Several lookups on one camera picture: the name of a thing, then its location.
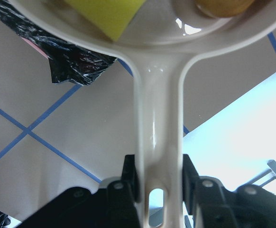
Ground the brown potato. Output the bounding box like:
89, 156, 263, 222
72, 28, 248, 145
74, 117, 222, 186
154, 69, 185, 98
194, 0, 254, 18

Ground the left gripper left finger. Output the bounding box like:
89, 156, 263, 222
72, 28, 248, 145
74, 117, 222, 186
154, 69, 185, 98
21, 155, 140, 228

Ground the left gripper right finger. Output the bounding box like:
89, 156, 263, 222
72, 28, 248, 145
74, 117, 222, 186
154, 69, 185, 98
182, 154, 276, 228

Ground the yellow sponge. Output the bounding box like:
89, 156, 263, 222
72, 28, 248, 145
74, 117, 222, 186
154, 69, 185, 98
65, 0, 145, 42

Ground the pink bin with black bag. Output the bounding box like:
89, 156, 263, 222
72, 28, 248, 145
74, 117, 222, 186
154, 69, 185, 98
0, 0, 117, 86

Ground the beige plastic dustpan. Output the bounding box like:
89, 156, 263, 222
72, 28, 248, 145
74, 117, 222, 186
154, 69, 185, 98
11, 0, 276, 228

